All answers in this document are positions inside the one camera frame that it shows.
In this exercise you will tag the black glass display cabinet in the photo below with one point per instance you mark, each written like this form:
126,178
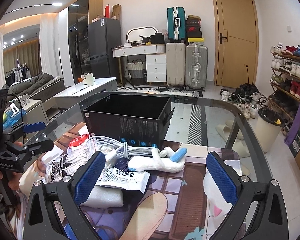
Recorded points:
81,13

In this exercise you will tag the white adidas plastic bag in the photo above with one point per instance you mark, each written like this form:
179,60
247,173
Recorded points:
67,164

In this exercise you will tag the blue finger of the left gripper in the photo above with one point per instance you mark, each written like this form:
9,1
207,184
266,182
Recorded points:
39,147
35,127

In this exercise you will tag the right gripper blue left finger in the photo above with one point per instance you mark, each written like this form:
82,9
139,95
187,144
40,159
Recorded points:
86,177

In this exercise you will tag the white plush toy blue horn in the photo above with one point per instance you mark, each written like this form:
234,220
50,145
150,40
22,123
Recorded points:
167,161

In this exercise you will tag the anime printed desk mat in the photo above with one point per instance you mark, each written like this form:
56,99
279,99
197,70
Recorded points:
174,206

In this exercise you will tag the wooden shoe rack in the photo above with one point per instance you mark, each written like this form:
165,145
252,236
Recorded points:
285,82

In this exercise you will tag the oval vanity mirror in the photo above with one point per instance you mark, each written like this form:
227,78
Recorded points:
145,35

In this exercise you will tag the white foam piece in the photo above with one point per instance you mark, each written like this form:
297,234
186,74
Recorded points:
104,198

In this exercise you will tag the red white snack packet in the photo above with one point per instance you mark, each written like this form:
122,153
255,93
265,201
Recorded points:
78,140

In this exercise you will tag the stacked shoe boxes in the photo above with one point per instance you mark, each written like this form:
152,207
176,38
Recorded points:
193,30

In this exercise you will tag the beige hard suitcase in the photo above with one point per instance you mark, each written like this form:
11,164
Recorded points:
175,63

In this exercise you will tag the black refrigerator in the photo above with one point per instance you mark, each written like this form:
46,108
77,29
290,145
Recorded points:
103,36

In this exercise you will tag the purple rolled yoga mat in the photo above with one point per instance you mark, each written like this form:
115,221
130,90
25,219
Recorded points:
294,129

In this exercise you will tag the white waste bin black bag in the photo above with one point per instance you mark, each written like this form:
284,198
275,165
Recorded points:
267,128

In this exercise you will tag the woven laundry basket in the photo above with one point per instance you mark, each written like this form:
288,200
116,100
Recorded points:
137,72

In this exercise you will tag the teal hard suitcase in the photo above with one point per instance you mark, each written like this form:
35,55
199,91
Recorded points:
176,24

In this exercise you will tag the black cardboard box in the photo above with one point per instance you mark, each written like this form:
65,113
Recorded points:
139,120

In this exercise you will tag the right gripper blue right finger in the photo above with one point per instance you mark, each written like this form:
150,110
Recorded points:
225,177

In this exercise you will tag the white low tv cabinet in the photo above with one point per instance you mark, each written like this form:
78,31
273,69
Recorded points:
79,92

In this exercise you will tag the wooden door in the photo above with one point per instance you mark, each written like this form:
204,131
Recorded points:
237,42

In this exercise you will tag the white dressing table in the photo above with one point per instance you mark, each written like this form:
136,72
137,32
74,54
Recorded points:
155,60

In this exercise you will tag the beige slipper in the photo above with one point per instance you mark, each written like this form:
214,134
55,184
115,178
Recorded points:
241,149
224,132

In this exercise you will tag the silver aluminium suitcase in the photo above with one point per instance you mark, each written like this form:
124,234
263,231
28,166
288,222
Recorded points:
196,57

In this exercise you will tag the white medicine sachet pack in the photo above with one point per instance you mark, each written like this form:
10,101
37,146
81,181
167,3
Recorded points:
125,180

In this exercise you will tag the white cup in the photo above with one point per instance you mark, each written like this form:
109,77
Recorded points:
88,79

